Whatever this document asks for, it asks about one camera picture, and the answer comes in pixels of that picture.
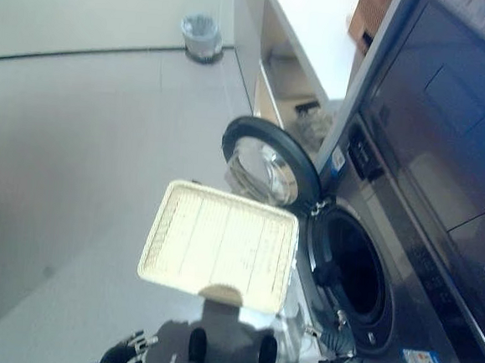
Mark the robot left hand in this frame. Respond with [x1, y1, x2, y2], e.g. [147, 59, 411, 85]
[101, 325, 160, 363]

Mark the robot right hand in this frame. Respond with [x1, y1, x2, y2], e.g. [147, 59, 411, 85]
[300, 306, 362, 360]

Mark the silver front-load washing machine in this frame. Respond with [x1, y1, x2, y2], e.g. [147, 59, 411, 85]
[287, 0, 485, 363]

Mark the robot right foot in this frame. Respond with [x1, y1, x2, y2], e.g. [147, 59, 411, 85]
[259, 333, 280, 363]

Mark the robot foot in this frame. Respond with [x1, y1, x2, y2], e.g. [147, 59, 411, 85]
[259, 333, 280, 363]
[187, 326, 210, 363]

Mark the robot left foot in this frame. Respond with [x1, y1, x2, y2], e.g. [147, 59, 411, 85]
[187, 326, 210, 363]

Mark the cream plastic laundry basket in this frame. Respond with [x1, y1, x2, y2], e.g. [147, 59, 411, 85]
[133, 175, 302, 318]

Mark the black washer control panel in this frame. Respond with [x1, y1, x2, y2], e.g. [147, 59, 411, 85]
[344, 121, 389, 182]

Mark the round black-rimmed washer door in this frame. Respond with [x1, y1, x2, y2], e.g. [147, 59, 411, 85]
[217, 114, 328, 210]

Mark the beige open shelf cabinet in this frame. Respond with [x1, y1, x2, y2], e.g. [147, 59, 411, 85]
[251, 0, 338, 135]

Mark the brown cardboard box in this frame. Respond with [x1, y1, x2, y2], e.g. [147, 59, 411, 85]
[346, 0, 393, 56]

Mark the grey trash bin with liner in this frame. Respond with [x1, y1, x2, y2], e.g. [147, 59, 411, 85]
[178, 12, 226, 65]

